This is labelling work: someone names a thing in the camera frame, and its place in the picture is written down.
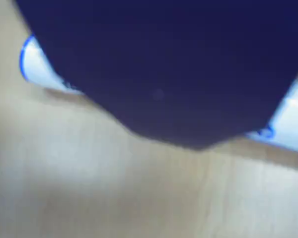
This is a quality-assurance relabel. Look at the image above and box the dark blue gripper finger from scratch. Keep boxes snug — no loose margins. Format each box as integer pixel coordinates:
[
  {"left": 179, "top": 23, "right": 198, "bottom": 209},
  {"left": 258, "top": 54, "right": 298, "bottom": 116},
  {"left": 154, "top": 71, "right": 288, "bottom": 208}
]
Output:
[{"left": 12, "top": 0, "right": 298, "bottom": 151}]

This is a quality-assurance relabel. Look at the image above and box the white pen with blue cap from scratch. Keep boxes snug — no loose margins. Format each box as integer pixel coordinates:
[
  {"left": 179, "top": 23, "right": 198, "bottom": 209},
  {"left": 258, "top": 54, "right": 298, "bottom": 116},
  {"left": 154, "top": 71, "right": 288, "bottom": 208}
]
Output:
[{"left": 19, "top": 34, "right": 86, "bottom": 97}]

